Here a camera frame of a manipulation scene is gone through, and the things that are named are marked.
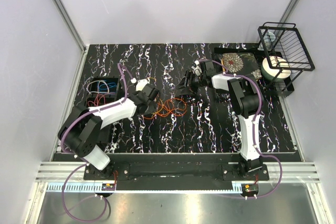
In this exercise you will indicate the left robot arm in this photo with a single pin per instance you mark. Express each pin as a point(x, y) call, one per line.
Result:
point(79, 133)

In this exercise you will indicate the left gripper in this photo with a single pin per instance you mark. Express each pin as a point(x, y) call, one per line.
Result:
point(135, 95)

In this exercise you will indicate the white round bowl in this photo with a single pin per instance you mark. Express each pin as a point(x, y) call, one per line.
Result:
point(277, 69)

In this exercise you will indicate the floral patterned box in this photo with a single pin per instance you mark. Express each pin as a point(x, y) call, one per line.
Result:
point(242, 63)

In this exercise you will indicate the glass cup in rack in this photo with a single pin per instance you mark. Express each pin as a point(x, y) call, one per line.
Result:
point(269, 38)

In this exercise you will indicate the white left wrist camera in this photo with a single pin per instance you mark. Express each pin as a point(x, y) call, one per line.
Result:
point(139, 84)

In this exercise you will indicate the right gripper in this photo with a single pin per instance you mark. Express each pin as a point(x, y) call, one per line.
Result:
point(182, 85)

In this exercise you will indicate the black wire dish rack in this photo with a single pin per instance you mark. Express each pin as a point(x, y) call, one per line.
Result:
point(290, 46)

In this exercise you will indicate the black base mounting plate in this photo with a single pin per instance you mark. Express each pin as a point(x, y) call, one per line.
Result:
point(165, 176)

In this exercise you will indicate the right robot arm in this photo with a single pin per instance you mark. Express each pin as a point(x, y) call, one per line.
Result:
point(246, 99)

